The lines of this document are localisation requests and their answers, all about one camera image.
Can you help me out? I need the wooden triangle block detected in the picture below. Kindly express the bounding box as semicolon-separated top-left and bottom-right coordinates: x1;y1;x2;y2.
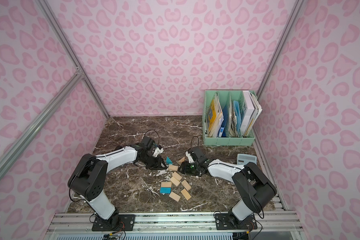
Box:
178;157;185;166

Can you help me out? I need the teal triangle block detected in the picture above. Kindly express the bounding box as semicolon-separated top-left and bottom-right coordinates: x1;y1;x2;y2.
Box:
166;157;173;165

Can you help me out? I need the wooden block top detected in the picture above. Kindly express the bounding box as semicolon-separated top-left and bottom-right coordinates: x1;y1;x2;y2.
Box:
168;165;179;172

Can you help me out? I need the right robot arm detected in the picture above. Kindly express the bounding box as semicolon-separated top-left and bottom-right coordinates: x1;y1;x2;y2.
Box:
179;147;277;226

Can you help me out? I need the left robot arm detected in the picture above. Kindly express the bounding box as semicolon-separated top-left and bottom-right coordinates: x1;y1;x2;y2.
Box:
68;136;168;221

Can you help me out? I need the wooden block above teal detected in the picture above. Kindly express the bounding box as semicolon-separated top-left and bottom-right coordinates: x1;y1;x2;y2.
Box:
161;182;172;188

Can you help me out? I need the teal rectangular block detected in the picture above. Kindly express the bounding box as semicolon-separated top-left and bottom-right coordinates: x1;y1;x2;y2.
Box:
160;187;171;194

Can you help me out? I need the wooden block bottom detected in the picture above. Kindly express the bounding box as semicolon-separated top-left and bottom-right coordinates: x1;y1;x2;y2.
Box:
169;192;181;202

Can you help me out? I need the grey calculator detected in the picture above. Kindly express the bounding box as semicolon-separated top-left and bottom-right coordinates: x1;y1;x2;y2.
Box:
237;154;257;165

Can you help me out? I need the yellow book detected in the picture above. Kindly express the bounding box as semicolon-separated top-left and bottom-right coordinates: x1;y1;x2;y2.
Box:
206;93;224;138

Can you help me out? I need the green file organizer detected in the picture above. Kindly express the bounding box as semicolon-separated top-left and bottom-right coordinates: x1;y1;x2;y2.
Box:
202;90;255;146

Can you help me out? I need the blue folder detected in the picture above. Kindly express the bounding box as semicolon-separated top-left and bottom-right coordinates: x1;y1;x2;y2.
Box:
233;101;242;135

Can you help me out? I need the white book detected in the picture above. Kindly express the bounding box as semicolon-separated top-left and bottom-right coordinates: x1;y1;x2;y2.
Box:
240;91;263;137

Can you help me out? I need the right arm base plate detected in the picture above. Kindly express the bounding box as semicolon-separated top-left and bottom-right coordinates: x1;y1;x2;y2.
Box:
214;212;258;232

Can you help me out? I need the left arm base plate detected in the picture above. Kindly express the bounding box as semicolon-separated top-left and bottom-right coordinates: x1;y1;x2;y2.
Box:
92;213;136;232

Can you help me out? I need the aluminium front rail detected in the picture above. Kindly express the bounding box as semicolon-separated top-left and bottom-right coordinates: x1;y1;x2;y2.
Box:
47;211;303;236

